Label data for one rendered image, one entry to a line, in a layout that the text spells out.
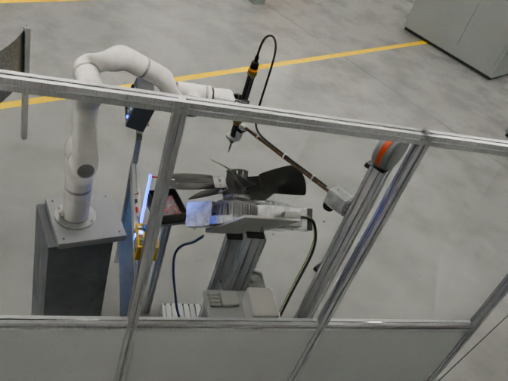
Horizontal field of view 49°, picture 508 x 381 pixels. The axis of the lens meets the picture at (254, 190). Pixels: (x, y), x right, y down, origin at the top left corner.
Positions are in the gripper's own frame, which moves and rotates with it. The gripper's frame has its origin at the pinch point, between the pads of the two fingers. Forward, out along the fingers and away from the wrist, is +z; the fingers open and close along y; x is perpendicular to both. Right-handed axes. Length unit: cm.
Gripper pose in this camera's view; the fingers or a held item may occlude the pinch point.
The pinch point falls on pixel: (243, 100)
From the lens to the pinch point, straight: 255.0
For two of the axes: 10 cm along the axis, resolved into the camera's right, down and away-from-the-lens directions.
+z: 9.4, 0.9, 3.3
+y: 2.0, 6.5, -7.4
